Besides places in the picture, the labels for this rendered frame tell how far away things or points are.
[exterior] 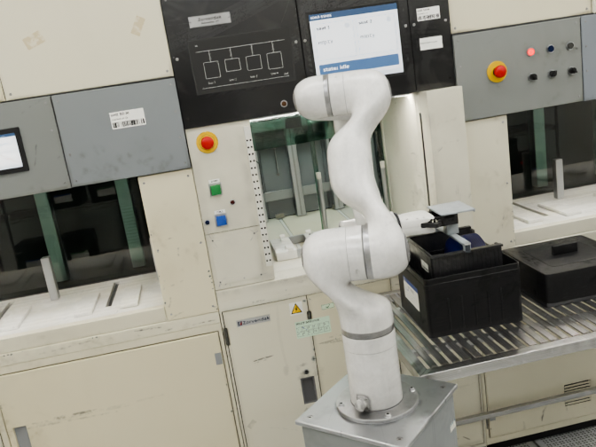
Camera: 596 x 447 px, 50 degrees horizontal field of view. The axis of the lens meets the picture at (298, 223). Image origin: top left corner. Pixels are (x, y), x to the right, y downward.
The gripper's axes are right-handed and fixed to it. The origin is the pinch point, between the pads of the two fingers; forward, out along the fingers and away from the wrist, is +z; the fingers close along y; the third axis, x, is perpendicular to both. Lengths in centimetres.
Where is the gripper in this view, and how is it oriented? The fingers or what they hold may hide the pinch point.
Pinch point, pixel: (447, 215)
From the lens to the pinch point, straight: 187.9
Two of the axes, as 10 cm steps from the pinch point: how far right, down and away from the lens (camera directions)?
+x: -1.5, -9.6, -2.4
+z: 9.8, -1.7, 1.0
